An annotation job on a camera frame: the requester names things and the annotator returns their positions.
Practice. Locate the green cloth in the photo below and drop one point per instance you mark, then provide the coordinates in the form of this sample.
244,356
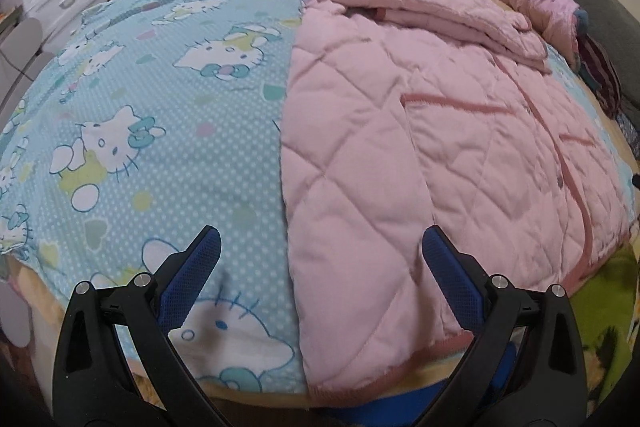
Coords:
605,317

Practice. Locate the grey quilted headboard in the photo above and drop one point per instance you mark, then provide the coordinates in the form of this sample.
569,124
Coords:
600,2

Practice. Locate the pink quilted jacket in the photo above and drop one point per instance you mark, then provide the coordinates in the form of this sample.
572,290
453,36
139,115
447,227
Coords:
400,132

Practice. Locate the dark striped cloth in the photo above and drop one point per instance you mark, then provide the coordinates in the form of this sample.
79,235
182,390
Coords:
600,72

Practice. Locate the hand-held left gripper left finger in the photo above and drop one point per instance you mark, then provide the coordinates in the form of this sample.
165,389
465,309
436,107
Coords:
192,272

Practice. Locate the dark patterned cloth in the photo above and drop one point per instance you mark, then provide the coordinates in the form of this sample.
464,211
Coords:
629,129

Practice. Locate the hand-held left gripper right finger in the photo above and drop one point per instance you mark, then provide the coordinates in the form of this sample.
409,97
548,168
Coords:
450,277

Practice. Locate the cartoon cat printed blanket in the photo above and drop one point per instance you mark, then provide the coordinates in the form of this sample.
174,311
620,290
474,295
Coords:
165,132

